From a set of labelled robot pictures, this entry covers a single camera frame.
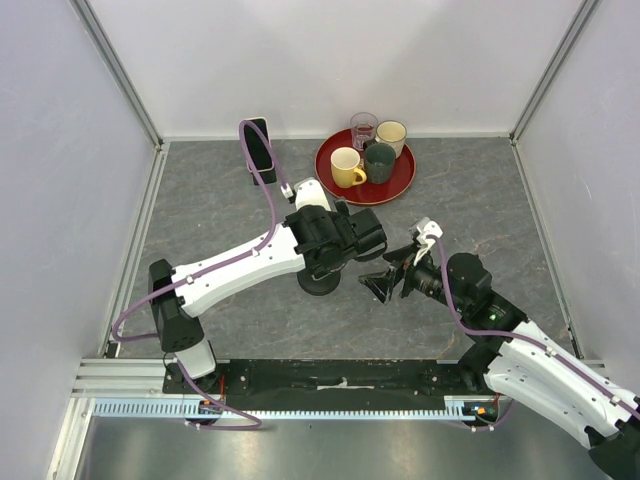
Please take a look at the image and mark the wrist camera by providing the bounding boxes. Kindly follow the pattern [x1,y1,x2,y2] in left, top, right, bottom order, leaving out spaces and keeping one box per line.
[280,177,331,211]
[410,217,443,266]

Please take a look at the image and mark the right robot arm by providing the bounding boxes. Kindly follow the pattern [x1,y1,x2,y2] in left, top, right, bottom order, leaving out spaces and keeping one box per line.
[359,245,639,479]

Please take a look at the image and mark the cream cased phone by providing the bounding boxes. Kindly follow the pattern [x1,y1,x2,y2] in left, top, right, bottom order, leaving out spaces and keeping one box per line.
[241,117,274,174]

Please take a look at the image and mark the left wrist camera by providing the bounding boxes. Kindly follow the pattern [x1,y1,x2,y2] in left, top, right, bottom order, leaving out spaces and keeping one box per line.
[280,177,331,211]

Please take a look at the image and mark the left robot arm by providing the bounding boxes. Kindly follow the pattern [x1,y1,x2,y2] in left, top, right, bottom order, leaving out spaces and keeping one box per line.
[149,201,387,393]

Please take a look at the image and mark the clear glass cup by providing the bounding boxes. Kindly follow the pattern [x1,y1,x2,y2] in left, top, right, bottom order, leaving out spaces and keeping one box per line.
[350,112,378,151]

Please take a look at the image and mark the yellow mug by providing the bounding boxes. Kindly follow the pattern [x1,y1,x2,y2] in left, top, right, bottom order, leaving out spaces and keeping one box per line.
[330,147,367,189]

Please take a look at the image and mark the black round base phone holder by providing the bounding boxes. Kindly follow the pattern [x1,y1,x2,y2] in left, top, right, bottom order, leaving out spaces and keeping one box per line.
[296,270,341,296]

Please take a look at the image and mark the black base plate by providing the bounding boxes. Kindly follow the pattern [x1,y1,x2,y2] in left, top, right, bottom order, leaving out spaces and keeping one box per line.
[162,357,501,414]

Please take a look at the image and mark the black folding phone stand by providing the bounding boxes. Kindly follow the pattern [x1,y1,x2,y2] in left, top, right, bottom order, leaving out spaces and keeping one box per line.
[249,169,278,186]

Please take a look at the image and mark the red round tray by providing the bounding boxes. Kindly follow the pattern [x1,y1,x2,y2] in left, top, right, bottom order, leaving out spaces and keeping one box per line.
[315,129,417,206]

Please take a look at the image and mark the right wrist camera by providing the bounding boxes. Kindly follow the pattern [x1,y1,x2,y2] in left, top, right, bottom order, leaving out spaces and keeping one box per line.
[410,217,443,266]

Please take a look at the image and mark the slotted cable duct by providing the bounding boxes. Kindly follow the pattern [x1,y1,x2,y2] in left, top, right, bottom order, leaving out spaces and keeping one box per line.
[92,397,501,420]

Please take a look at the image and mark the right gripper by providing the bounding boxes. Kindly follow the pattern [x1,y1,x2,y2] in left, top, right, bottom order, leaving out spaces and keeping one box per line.
[358,241,468,314]

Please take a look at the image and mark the dark green mug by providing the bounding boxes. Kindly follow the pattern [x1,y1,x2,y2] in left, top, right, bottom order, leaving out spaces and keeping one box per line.
[364,143,396,185]

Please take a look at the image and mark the cream mug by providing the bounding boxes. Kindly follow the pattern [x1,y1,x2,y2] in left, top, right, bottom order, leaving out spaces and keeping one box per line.
[375,120,407,158]

